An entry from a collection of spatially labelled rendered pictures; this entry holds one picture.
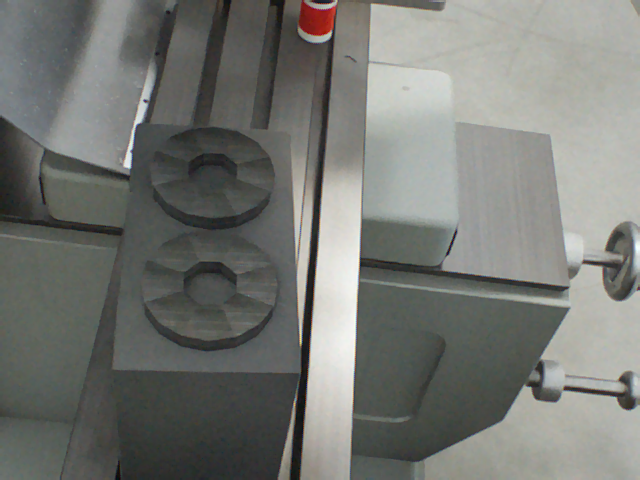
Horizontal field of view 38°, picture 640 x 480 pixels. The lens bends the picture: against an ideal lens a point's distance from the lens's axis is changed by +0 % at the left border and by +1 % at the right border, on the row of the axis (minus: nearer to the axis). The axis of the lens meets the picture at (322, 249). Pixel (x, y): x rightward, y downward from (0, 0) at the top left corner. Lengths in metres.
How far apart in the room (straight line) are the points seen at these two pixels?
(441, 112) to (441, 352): 0.33
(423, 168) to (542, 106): 1.41
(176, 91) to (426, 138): 0.33
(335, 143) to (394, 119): 0.22
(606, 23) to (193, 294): 2.37
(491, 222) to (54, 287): 0.58
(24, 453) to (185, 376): 0.99
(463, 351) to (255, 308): 0.72
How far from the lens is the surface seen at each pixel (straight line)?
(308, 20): 1.09
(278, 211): 0.67
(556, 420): 1.95
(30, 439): 1.58
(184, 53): 1.08
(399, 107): 1.21
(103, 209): 1.13
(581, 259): 1.35
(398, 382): 1.38
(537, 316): 1.23
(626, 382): 1.41
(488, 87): 2.54
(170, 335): 0.60
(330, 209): 0.93
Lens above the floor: 1.60
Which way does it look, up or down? 51 degrees down
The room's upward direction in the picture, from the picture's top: 12 degrees clockwise
